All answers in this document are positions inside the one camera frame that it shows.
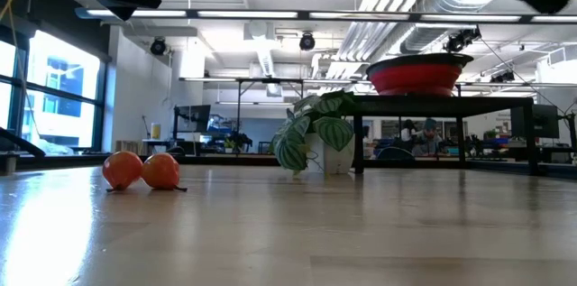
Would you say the light wooden crate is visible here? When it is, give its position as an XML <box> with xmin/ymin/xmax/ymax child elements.
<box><xmin>114</xmin><ymin>140</ymin><xmax>144</xmax><ymax>155</ymax></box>

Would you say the green artificial potted plant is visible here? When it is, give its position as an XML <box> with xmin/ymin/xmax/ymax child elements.
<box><xmin>269</xmin><ymin>89</ymin><xmax>357</xmax><ymax>177</ymax></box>

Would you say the black metal gantry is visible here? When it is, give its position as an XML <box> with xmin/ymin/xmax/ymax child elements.
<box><xmin>179</xmin><ymin>77</ymin><xmax>306</xmax><ymax>143</ymax></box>

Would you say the black perforated metal shelf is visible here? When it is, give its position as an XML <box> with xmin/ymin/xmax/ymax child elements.
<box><xmin>344</xmin><ymin>95</ymin><xmax>540</xmax><ymax>177</ymax></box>

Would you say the dark office chair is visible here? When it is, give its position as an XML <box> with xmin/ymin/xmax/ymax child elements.
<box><xmin>377</xmin><ymin>146</ymin><xmax>415</xmax><ymax>161</ymax></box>

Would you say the red grey collapsible bowl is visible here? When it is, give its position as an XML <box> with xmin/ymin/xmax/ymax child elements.
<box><xmin>365</xmin><ymin>52</ymin><xmax>475</xmax><ymax>97</ymax></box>

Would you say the person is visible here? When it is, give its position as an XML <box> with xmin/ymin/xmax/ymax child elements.
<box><xmin>399</xmin><ymin>118</ymin><xmax>418</xmax><ymax>143</ymax></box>
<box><xmin>413</xmin><ymin>117</ymin><xmax>445</xmax><ymax>157</ymax></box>

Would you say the black monitor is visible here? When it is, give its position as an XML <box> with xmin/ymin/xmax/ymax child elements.
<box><xmin>173</xmin><ymin>104</ymin><xmax>212</xmax><ymax>141</ymax></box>
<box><xmin>510</xmin><ymin>104</ymin><xmax>561</xmax><ymax>139</ymax></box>

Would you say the window with dark frame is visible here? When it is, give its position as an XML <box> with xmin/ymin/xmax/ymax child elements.
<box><xmin>0</xmin><ymin>28</ymin><xmax>107</xmax><ymax>152</ymax></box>

